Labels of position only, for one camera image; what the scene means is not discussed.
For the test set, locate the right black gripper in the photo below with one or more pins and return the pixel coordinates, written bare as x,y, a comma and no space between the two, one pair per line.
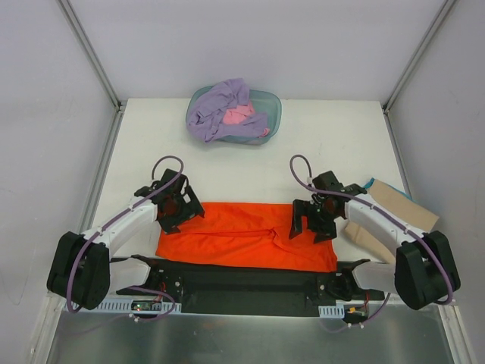
310,224

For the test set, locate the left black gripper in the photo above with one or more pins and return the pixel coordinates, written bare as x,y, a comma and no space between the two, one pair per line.
188,209

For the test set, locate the orange t shirt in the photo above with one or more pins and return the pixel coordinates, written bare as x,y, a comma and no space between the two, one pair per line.
247,235

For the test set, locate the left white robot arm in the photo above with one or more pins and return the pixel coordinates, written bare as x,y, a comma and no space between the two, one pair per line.
83,270

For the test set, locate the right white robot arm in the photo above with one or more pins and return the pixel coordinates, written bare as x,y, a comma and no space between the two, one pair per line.
401,246

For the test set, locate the teal cloth under cardboard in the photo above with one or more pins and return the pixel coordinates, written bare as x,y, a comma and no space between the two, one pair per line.
372,181

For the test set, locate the brown cardboard sheet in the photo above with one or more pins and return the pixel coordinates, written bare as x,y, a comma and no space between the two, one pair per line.
407,210

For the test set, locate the lilac t shirt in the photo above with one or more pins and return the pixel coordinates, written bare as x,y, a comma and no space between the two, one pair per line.
204,119

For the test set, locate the pink t shirt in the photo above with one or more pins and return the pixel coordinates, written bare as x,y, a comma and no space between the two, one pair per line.
245,121

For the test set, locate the teal plastic basket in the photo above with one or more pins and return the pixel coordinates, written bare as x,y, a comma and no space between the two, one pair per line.
263,102

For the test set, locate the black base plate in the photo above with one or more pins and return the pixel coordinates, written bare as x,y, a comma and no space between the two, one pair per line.
224,290

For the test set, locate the right slotted cable duct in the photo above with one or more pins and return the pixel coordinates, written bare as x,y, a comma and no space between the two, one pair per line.
332,312

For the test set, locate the slotted cable duct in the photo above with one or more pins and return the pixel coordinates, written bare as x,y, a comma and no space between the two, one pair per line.
332,312
127,305

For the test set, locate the left slotted cable duct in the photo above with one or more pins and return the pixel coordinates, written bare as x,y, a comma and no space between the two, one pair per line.
127,305

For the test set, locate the left aluminium frame post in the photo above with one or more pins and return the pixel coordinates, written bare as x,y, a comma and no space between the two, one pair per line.
80,34

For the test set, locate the aluminium frame post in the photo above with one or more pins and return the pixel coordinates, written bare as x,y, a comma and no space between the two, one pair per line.
431,32
80,34

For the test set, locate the right aluminium frame post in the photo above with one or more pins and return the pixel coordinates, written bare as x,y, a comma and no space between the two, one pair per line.
431,32

